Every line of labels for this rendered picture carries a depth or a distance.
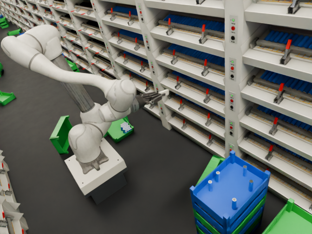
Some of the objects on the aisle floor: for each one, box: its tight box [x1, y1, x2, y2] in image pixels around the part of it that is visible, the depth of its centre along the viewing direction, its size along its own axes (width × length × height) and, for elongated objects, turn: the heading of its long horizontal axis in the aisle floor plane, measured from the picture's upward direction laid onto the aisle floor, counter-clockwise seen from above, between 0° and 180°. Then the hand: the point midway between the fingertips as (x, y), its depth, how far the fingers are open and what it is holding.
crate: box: [195, 155, 226, 187], centre depth 147 cm, size 8×30×20 cm, turn 159°
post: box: [135, 0, 173, 130], centre depth 162 cm, size 20×9×171 cm, turn 141°
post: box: [225, 0, 269, 159], centre depth 114 cm, size 20×9×171 cm, turn 141°
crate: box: [50, 116, 72, 155], centre depth 214 cm, size 8×30×20 cm, turn 12°
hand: (163, 93), depth 141 cm, fingers closed
